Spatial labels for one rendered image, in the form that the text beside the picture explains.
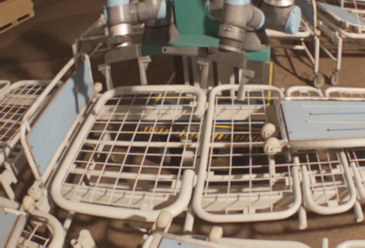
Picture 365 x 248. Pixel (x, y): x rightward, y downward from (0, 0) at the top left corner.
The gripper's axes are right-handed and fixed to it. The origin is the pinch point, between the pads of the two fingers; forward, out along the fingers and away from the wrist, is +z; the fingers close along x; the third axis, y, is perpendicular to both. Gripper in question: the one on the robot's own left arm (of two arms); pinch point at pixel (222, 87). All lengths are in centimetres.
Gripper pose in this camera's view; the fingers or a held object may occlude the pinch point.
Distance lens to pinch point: 122.2
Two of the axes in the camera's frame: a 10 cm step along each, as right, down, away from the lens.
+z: -1.8, 9.6, 2.2
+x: 9.0, 2.6, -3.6
